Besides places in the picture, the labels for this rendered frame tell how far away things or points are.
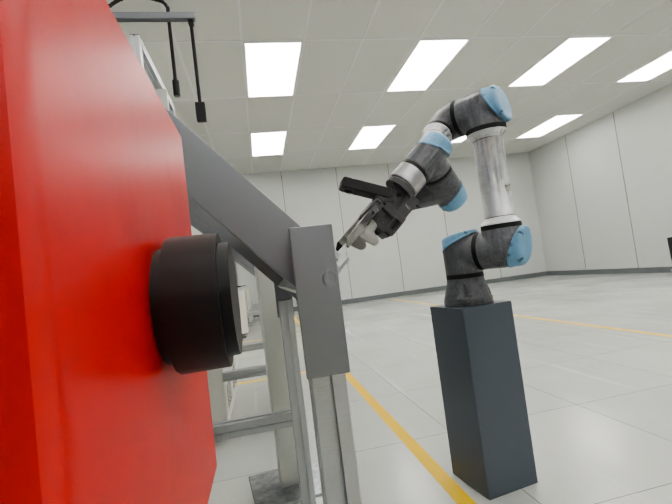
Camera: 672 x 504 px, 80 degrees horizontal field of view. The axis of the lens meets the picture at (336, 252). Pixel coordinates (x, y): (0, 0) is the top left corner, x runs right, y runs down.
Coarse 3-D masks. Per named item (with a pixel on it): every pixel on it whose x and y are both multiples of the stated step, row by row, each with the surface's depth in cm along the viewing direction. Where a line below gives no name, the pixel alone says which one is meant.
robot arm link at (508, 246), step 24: (480, 96) 117; (504, 96) 120; (456, 120) 123; (480, 120) 117; (504, 120) 117; (480, 144) 119; (480, 168) 120; (504, 168) 118; (480, 192) 123; (504, 192) 118; (504, 216) 117; (480, 240) 121; (504, 240) 116; (528, 240) 118; (480, 264) 122; (504, 264) 118
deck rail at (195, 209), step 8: (192, 200) 114; (192, 208) 113; (200, 208) 114; (200, 216) 114; (208, 216) 114; (208, 224) 114; (216, 224) 114; (216, 232) 114; (224, 232) 115; (224, 240) 114; (232, 240) 115; (240, 248) 115; (248, 248) 115; (248, 256) 115; (256, 256) 116; (256, 264) 116; (264, 264) 116; (264, 272) 116; (272, 272) 116; (272, 280) 116; (280, 280) 116
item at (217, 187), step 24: (192, 144) 48; (192, 168) 48; (216, 168) 49; (192, 192) 48; (216, 192) 49; (240, 192) 49; (216, 216) 48; (240, 216) 49; (264, 216) 49; (288, 216) 50; (240, 240) 49; (264, 240) 49; (288, 240) 50; (288, 264) 49
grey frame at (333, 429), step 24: (288, 312) 118; (288, 336) 119; (288, 360) 117; (288, 384) 117; (312, 384) 45; (336, 384) 45; (312, 408) 47; (336, 408) 45; (336, 432) 46; (336, 456) 46; (312, 480) 116; (336, 480) 45
